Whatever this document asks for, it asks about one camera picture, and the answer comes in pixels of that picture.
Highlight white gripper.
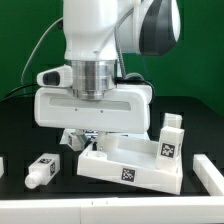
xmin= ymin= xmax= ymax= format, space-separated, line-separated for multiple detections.
xmin=34 ymin=85 xmax=151 ymax=151

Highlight grey cable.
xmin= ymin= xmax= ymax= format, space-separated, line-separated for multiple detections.
xmin=19 ymin=18 xmax=65 ymax=88

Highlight white square tabletop tray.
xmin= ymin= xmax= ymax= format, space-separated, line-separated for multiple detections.
xmin=77 ymin=134 xmax=183 ymax=195

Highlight white front fence bar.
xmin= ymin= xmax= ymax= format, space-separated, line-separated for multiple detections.
xmin=0 ymin=196 xmax=224 ymax=224

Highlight white sheet with markers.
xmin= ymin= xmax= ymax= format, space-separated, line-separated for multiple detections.
xmin=60 ymin=129 xmax=127 ymax=144

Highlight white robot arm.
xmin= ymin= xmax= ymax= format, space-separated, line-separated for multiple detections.
xmin=35 ymin=0 xmax=180 ymax=151

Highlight white left fence piece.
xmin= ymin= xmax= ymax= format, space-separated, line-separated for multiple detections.
xmin=0 ymin=157 xmax=4 ymax=178

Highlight black cables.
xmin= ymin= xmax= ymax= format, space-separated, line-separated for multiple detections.
xmin=0 ymin=83 xmax=40 ymax=103

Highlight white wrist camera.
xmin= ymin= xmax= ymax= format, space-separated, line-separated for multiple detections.
xmin=37 ymin=65 xmax=73 ymax=88

